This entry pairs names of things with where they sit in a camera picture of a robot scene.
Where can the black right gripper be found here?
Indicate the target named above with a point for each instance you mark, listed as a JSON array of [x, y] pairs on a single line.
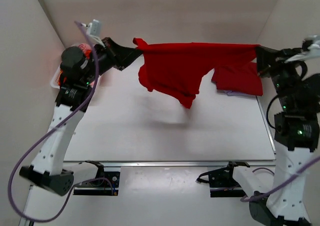
[[271, 61]]

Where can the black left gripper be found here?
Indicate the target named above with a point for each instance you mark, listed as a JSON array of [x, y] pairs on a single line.
[[115, 54]]

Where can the bright red t shirt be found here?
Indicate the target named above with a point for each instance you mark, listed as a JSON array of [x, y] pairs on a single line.
[[177, 69]]

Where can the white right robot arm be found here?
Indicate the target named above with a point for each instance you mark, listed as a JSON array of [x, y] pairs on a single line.
[[297, 133]]

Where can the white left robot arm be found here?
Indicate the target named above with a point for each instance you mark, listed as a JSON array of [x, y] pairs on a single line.
[[46, 170]]

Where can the folded dark red t shirt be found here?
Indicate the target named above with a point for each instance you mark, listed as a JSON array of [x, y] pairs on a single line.
[[238, 78]]

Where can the pink t shirt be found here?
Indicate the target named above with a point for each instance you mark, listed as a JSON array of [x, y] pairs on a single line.
[[86, 49]]

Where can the orange t shirt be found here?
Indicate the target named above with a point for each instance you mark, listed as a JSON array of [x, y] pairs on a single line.
[[61, 78]]

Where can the white plastic laundry basket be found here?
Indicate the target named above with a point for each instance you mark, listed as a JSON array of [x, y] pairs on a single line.
[[75, 67]]

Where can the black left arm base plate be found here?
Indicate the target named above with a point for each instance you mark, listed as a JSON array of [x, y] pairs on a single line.
[[106, 182]]

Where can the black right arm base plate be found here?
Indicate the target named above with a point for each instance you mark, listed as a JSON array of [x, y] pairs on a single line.
[[221, 182]]

